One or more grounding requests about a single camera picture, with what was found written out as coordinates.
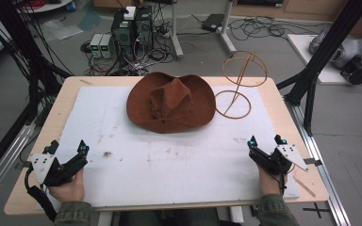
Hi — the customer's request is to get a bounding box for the clear plastic sheet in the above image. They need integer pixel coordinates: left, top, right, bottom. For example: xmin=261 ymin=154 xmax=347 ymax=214
xmin=39 ymin=18 xmax=85 ymax=43

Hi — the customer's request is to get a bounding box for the black tape cross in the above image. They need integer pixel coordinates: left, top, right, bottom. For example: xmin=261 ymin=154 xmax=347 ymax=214
xmin=302 ymin=202 xmax=331 ymax=219

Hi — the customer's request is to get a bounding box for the grey bench power supply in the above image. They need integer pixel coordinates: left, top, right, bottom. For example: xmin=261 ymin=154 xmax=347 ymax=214
xmin=99 ymin=33 xmax=113 ymax=59
xmin=89 ymin=33 xmax=104 ymax=59

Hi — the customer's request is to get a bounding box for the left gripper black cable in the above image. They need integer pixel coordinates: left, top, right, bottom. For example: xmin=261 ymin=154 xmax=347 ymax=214
xmin=24 ymin=167 xmax=58 ymax=222

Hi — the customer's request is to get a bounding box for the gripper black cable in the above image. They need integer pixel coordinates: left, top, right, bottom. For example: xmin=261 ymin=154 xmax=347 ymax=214
xmin=275 ymin=163 xmax=296 ymax=196
xmin=24 ymin=167 xmax=58 ymax=222

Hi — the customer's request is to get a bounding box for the black metal stand frame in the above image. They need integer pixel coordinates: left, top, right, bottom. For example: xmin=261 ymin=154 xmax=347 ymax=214
xmin=275 ymin=0 xmax=362 ymax=137

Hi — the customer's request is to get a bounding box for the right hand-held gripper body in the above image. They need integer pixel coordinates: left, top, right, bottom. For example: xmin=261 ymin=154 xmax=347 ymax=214
xmin=248 ymin=143 xmax=310 ymax=177

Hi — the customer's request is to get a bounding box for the white table leg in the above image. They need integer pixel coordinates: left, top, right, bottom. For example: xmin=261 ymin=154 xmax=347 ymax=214
xmin=170 ymin=0 xmax=185 ymax=61
xmin=218 ymin=0 xmax=238 ymax=54

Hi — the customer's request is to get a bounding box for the person's left hand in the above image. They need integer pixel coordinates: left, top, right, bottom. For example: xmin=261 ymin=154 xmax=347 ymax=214
xmin=48 ymin=167 xmax=86 ymax=203

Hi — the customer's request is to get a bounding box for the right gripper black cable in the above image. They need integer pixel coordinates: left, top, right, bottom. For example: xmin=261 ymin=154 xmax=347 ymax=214
xmin=275 ymin=163 xmax=296 ymax=196

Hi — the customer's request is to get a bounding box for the tan wire hat stand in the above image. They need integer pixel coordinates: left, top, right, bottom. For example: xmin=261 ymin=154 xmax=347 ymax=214
xmin=214 ymin=50 xmax=269 ymax=121

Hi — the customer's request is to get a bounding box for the aluminium rail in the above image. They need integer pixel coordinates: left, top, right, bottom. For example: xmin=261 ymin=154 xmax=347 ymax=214
xmin=0 ymin=122 xmax=37 ymax=209
xmin=285 ymin=101 xmax=353 ymax=226

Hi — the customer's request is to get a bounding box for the grey tape strip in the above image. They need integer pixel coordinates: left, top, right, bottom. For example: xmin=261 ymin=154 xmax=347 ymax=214
xmin=303 ymin=157 xmax=323 ymax=168

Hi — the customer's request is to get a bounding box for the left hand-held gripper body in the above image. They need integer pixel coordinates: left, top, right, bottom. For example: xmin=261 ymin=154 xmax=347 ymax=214
xmin=30 ymin=153 xmax=89 ymax=188

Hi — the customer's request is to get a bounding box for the thin wooden stick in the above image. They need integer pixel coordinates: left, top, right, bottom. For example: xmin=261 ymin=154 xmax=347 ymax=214
xmin=291 ymin=175 xmax=317 ymax=199

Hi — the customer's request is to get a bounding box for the black device on board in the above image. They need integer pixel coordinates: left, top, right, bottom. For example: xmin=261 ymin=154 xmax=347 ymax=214
xmin=339 ymin=55 xmax=362 ymax=86

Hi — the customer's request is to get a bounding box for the white box on tower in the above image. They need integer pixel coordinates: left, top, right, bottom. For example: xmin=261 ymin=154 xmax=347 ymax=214
xmin=123 ymin=6 xmax=137 ymax=21

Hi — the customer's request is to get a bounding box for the black computer tower green label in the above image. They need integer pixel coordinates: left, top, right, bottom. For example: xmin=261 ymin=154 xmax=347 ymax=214
xmin=110 ymin=8 xmax=137 ymax=62

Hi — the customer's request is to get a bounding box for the black metal stand with cables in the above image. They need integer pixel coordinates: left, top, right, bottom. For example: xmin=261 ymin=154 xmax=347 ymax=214
xmin=0 ymin=0 xmax=74 ymax=188

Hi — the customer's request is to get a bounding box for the grey robot shell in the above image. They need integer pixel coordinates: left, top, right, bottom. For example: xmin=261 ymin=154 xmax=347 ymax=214
xmin=308 ymin=27 xmax=362 ymax=71

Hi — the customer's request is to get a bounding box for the tangle of cables by towers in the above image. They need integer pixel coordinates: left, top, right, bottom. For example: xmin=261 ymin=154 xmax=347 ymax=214
xmin=80 ymin=18 xmax=177 ymax=77

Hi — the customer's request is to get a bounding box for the white foam mat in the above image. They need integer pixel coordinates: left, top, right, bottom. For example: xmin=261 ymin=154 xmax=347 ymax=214
xmin=37 ymin=85 xmax=301 ymax=211

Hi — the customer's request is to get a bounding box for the black flat box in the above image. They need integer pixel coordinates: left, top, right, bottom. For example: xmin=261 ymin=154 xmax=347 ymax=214
xmin=201 ymin=12 xmax=226 ymax=33

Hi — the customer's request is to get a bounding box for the brown felt cowboy hat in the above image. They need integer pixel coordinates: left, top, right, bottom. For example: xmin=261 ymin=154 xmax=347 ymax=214
xmin=125 ymin=72 xmax=217 ymax=135

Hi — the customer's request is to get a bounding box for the white floor board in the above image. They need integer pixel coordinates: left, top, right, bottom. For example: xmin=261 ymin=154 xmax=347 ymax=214
xmin=287 ymin=33 xmax=362 ymax=86

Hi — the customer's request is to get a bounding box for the person's right hand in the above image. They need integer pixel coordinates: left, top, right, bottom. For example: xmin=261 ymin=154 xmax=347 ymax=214
xmin=256 ymin=164 xmax=287 ymax=197

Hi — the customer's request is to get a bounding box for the tangle of black floor cables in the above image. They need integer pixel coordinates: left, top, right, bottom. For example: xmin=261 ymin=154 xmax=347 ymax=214
xmin=227 ymin=15 xmax=324 ymax=42

